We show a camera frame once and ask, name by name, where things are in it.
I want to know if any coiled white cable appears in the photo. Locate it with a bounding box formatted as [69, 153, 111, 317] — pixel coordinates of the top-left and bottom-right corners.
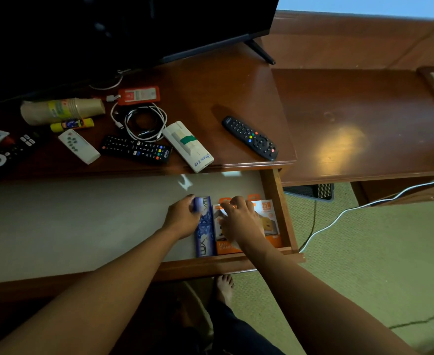
[109, 102, 168, 143]

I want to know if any slim black remote control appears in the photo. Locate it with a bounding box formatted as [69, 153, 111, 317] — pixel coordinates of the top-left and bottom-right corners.
[99, 135, 173, 164]

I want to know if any yellow glue stick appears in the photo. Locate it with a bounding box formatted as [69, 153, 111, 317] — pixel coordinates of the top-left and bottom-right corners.
[50, 118, 95, 133]

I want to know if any black mesh device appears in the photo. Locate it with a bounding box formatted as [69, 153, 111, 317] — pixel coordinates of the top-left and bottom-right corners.
[283, 183, 335, 202]

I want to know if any small white remote control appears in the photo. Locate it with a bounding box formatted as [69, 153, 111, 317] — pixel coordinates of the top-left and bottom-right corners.
[58, 129, 101, 165]

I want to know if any blue patterned soap box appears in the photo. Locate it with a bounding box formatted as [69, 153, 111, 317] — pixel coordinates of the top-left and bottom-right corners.
[193, 196, 218, 258]

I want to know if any wooden desk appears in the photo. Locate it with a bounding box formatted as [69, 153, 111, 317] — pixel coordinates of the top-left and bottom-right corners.
[0, 37, 298, 181]

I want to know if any low wooden side table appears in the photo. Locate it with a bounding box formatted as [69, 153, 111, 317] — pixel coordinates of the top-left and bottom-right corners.
[271, 66, 434, 207]

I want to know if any black flat screen television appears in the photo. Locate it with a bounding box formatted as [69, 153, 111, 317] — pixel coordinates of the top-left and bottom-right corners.
[0, 0, 281, 107]

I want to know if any stack of paper cups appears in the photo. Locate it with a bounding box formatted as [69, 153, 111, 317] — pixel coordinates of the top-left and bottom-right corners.
[20, 98, 106, 126]

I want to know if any person's right forearm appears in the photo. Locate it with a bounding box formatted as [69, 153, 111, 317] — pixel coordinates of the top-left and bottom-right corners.
[237, 236, 422, 355]

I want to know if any orange and white product box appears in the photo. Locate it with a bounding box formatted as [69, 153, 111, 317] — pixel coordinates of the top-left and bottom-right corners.
[212, 194, 283, 256]

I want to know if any person's bare foot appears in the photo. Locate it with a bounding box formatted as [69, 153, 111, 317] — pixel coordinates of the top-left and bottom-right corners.
[215, 275, 235, 308]

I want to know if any white cable behind television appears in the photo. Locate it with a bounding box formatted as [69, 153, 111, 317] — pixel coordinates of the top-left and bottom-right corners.
[89, 73, 124, 91]

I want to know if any person's right hand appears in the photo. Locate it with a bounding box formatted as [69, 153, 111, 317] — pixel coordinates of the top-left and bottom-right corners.
[220, 196, 266, 252]

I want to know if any long white power cable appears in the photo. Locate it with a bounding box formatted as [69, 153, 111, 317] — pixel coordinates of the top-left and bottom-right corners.
[299, 114, 434, 253]

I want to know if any open wooden drawer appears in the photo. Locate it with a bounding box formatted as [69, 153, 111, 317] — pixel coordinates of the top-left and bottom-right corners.
[0, 168, 306, 304]

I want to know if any black remote with coloured buttons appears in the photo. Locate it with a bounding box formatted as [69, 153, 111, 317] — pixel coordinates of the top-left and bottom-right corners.
[221, 115, 279, 162]

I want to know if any thin black cable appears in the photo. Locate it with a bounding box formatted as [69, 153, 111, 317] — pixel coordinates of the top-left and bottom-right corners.
[301, 200, 318, 252]

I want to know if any person's dark trouser leg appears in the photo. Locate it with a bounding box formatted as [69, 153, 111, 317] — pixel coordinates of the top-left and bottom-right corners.
[187, 301, 286, 355]

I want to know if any person's left forearm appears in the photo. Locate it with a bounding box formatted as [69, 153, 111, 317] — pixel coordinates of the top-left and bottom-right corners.
[0, 227, 189, 355]

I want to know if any person's left hand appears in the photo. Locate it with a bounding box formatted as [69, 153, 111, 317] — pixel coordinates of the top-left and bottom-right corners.
[162, 194, 203, 241]

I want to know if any white remote with green tape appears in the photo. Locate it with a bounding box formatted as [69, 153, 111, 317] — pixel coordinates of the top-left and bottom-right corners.
[162, 121, 215, 174]

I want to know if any black remote with white ring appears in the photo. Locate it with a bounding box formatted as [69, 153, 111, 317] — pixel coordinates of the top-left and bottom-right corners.
[0, 131, 45, 182]

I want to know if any orange flat card holder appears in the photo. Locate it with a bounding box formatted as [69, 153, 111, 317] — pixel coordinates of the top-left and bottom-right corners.
[117, 86, 161, 107]

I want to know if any black floor cable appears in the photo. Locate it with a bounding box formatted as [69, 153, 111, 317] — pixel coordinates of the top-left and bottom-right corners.
[388, 306, 434, 330]

